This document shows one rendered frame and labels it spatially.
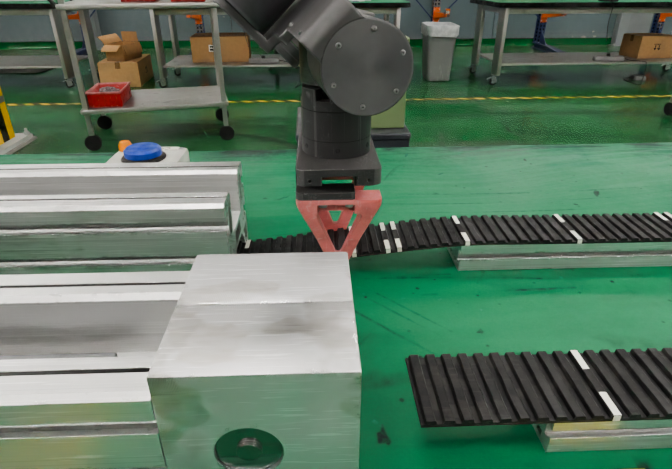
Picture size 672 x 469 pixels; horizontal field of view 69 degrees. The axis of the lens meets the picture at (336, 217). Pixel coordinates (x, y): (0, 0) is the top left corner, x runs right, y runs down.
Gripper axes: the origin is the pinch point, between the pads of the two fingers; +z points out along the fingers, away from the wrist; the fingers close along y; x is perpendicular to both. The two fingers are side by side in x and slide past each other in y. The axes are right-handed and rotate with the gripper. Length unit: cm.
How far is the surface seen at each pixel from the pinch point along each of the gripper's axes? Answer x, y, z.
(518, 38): 317, -756, 70
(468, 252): 11.8, 2.0, 0.3
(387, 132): 10.6, -41.9, 2.2
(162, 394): -8.4, 23.9, -6.4
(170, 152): -18.5, -15.0, -3.9
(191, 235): -11.7, 4.9, -3.7
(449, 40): 135, -476, 39
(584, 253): 22.9, 1.4, 1.1
